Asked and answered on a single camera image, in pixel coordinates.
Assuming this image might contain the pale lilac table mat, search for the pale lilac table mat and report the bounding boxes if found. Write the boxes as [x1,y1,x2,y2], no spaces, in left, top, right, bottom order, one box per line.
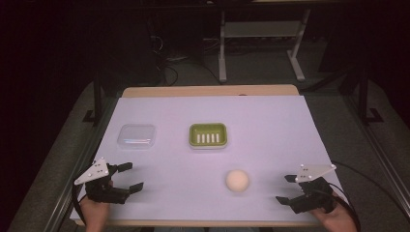
[70,95,348,224]

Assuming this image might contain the round beige soap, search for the round beige soap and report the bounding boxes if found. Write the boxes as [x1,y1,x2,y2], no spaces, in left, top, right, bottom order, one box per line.
[225,169,250,193]

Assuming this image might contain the black metal stand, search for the black metal stand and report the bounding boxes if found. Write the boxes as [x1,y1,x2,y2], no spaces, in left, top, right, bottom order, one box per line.
[357,66,385,126]
[82,72,104,128]

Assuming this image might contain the clear plastic lid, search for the clear plastic lid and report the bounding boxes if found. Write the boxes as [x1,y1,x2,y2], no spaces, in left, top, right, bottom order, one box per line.
[116,123,158,152]

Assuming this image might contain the aluminium rail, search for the aluminium rail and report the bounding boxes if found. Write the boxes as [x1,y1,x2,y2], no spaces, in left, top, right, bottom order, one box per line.
[340,95,410,211]
[42,96,121,232]

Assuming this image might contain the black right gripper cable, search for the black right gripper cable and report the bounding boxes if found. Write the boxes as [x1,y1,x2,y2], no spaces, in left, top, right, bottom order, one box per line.
[322,159,410,232]

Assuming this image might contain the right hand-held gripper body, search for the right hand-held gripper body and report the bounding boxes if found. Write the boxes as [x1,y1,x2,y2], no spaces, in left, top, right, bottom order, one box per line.
[289,163,337,215]

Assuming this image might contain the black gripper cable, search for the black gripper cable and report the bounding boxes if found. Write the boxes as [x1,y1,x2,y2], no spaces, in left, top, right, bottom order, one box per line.
[71,182,89,227]
[322,159,410,232]

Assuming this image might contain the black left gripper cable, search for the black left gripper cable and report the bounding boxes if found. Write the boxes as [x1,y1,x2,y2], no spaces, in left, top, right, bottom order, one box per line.
[71,182,89,227]

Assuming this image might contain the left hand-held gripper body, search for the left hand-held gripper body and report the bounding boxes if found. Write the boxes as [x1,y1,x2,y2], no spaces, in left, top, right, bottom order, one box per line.
[73,157,131,205]

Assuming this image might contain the black floor cables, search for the black floor cables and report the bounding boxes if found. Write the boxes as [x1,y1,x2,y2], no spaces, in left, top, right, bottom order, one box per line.
[148,34,190,87]

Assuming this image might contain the person's left hand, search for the person's left hand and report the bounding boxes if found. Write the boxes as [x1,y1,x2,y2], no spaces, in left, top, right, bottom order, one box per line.
[79,192,111,232]

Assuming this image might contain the white metal desk frame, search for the white metal desk frame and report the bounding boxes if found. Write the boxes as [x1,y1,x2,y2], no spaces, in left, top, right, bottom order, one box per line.
[218,9,312,83]

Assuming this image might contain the person's right hand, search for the person's right hand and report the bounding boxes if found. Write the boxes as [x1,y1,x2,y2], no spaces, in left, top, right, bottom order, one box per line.
[310,196,358,232]

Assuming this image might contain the green soap dish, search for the green soap dish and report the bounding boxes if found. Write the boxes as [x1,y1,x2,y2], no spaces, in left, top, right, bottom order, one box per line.
[188,122,229,150]

